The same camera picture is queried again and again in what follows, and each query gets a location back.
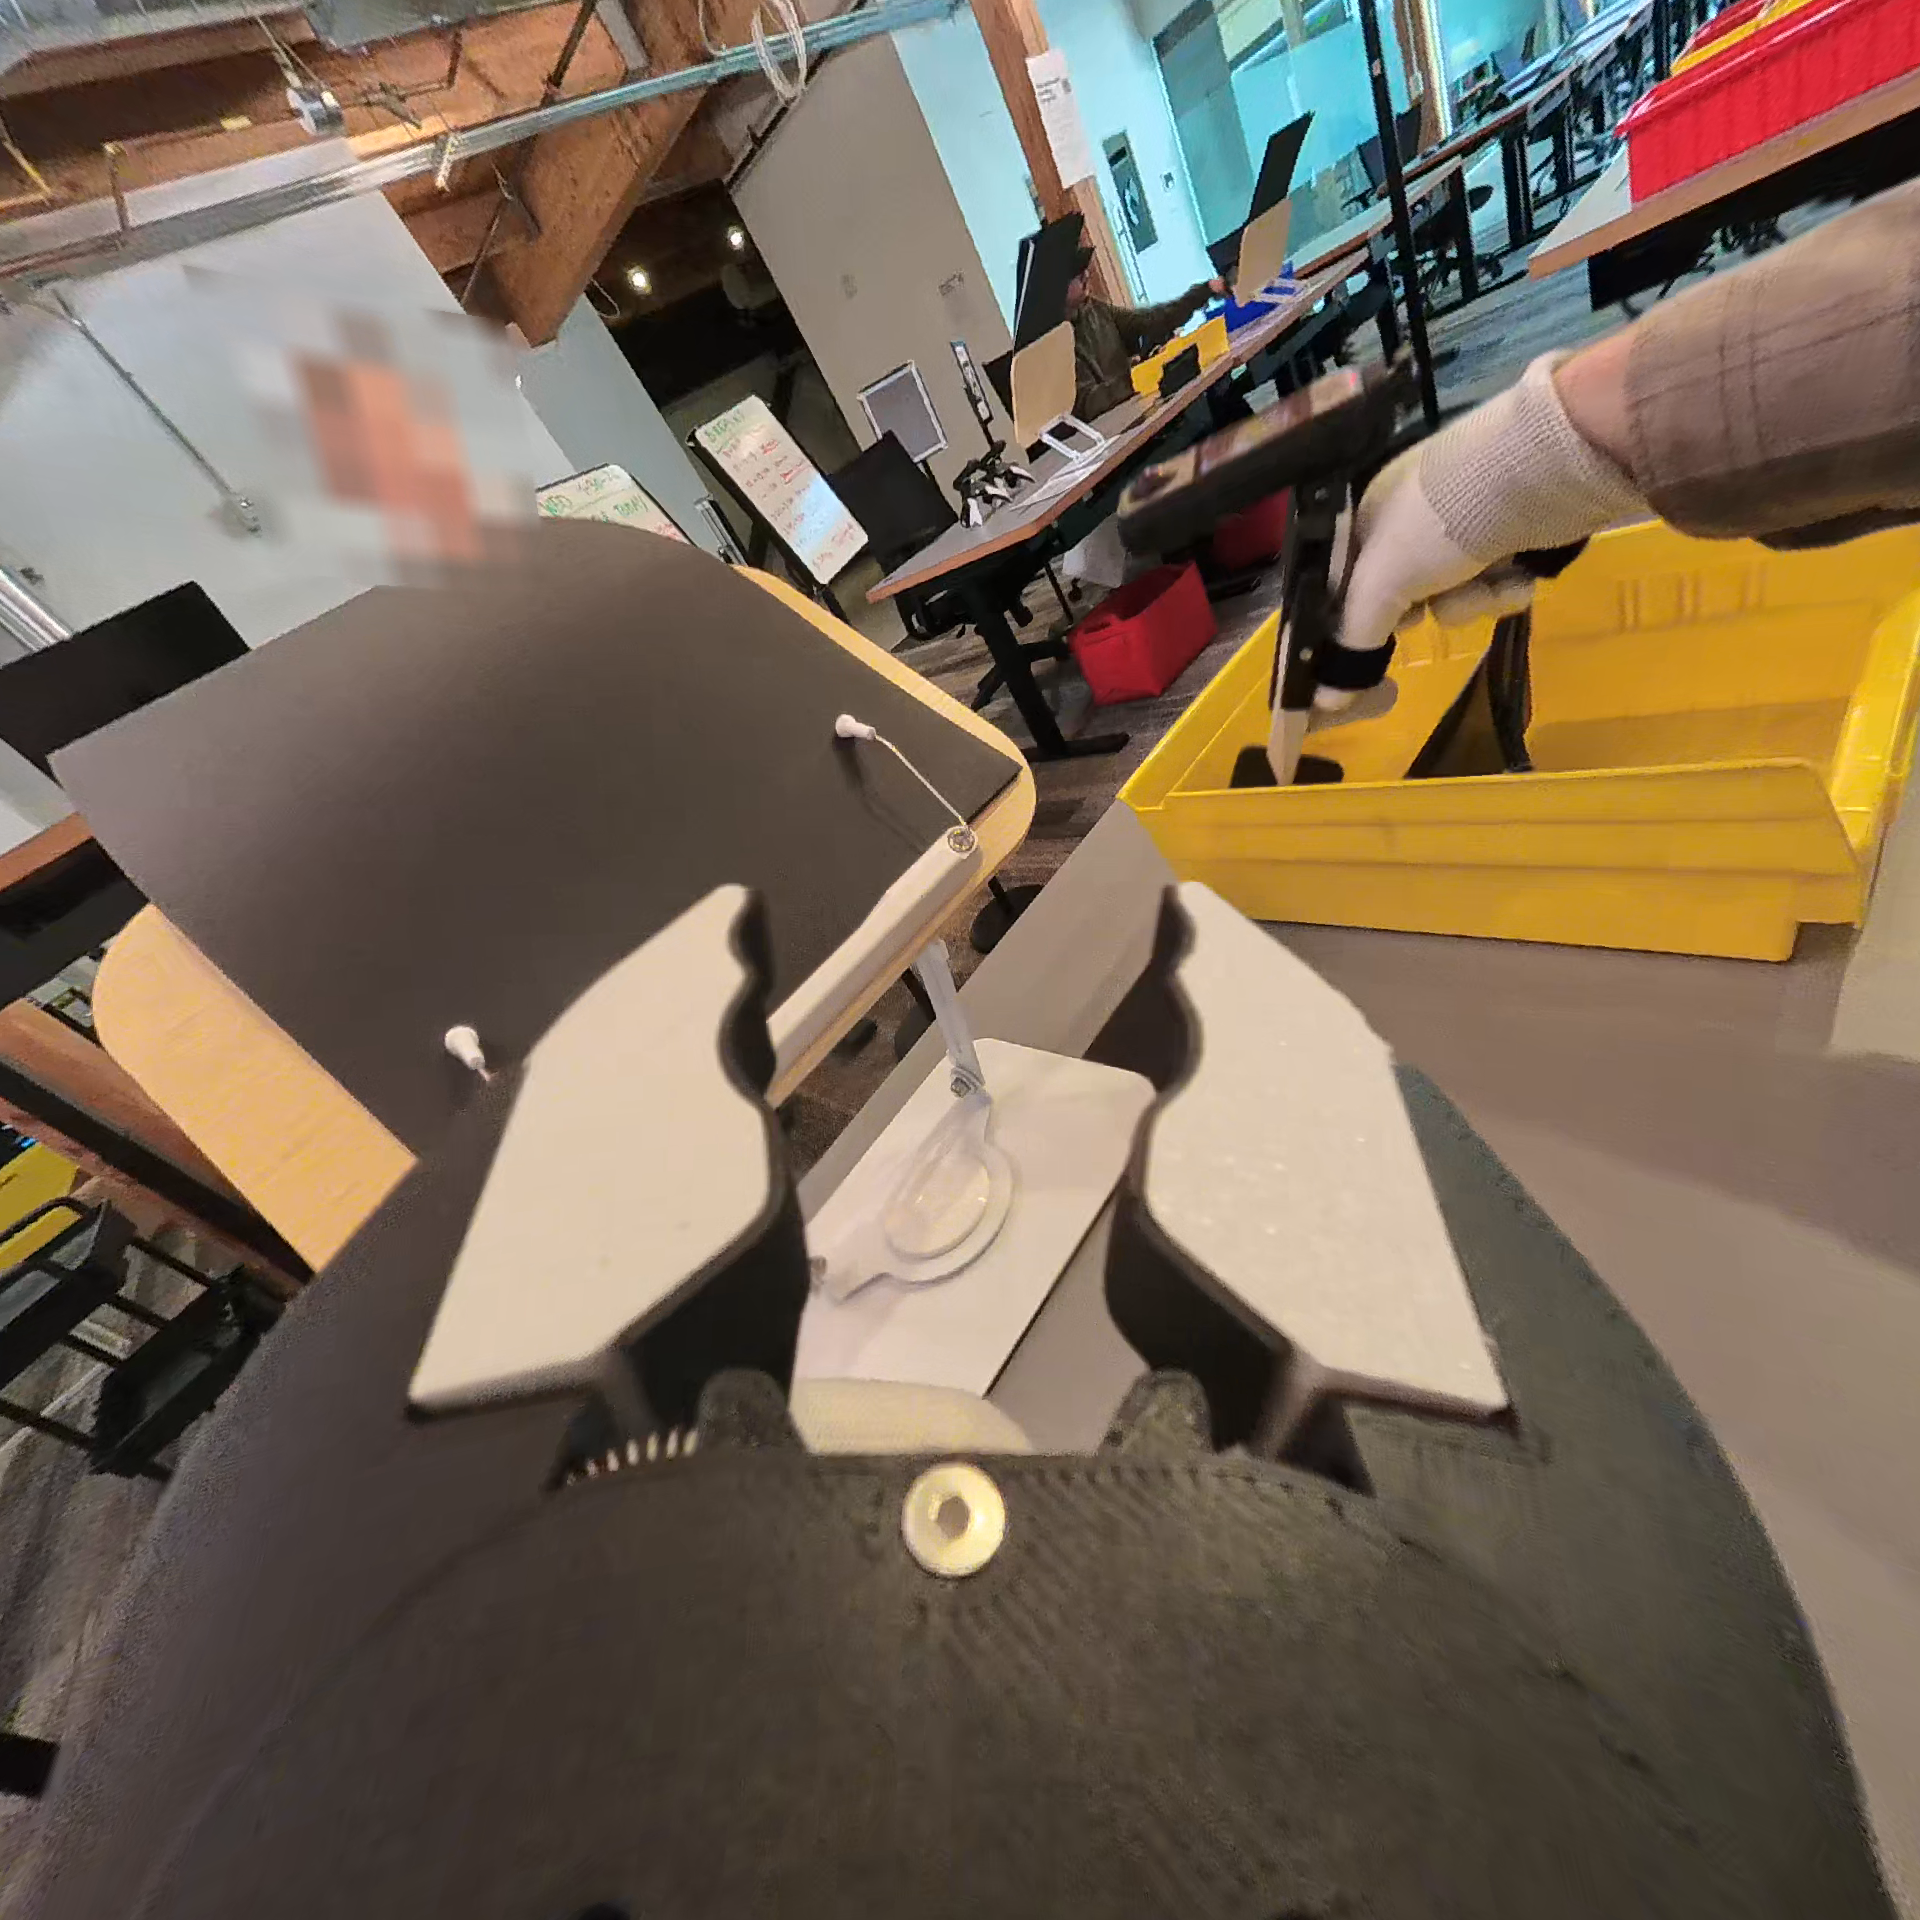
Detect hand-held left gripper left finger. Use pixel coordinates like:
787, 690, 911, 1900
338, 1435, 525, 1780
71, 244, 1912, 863
406, 880, 813, 1442

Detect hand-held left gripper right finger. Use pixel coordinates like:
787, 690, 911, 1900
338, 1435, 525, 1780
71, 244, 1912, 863
1106, 880, 1512, 1483

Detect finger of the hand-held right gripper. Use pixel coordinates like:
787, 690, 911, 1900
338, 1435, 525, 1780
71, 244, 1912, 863
1268, 607, 1328, 788

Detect yellow plastic bin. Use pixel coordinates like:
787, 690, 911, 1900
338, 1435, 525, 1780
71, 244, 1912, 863
1117, 516, 1920, 965

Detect wooden book stand white base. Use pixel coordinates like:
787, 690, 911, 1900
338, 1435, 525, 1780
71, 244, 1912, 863
1230, 112, 1328, 301
50, 516, 1158, 1396
1006, 321, 1123, 458

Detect person's right forearm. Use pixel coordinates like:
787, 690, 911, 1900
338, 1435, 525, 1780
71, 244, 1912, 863
1557, 187, 1920, 549

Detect person's right hand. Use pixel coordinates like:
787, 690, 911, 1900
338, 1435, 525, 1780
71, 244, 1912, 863
1316, 356, 1650, 719

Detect red plastic bin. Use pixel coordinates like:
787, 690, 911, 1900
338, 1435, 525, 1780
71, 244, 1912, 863
1618, 0, 1920, 201
1069, 559, 1222, 707

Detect wooden top table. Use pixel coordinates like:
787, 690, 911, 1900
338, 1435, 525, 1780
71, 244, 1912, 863
867, 244, 1371, 761

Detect black office chair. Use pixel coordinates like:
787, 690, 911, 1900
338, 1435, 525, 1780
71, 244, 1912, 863
822, 436, 967, 633

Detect handwritten whiteboard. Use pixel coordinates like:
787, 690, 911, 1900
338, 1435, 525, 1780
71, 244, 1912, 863
693, 392, 876, 589
532, 465, 700, 556

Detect black utility cart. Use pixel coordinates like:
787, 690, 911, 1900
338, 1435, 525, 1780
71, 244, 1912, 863
0, 1192, 286, 1481

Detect wooden edge desk black legs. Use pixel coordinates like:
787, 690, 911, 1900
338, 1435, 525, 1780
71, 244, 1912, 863
0, 817, 309, 1288

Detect black computer monitor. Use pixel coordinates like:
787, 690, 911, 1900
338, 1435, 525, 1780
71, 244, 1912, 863
0, 581, 253, 780

